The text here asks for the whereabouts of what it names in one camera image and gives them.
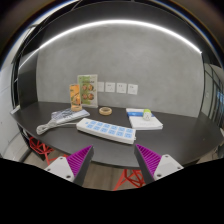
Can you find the red metal table leg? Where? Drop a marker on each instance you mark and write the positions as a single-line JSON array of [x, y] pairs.
[[36, 146], [131, 180]]

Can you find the white wall socket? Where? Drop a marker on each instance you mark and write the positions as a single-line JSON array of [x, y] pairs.
[[121, 88], [132, 89], [110, 87]]

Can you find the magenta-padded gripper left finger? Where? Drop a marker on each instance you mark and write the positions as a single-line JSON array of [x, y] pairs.
[[61, 166]]

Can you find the white booklet with blue band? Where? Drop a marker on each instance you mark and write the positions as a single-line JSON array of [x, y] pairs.
[[146, 125]]

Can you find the black-framed glass partition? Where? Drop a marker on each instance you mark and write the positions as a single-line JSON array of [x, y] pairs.
[[213, 96]]

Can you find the beige tape roll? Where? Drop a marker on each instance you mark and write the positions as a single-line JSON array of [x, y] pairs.
[[100, 111]]

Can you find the large menu sign acrylic stand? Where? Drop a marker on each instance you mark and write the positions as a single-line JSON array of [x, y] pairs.
[[87, 90]]

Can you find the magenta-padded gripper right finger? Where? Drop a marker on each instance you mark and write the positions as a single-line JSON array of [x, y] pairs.
[[166, 165]]

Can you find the grey wall switch plate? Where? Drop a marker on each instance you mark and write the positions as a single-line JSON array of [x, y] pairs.
[[101, 87]]

